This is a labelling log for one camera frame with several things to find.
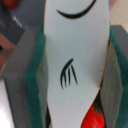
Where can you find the gripper grey teal right finger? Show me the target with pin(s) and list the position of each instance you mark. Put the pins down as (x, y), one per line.
(114, 89)

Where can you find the red toy tomato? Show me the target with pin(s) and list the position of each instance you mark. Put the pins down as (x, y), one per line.
(94, 118)

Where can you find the gripper grey teal left finger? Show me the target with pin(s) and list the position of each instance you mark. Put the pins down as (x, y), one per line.
(26, 77)

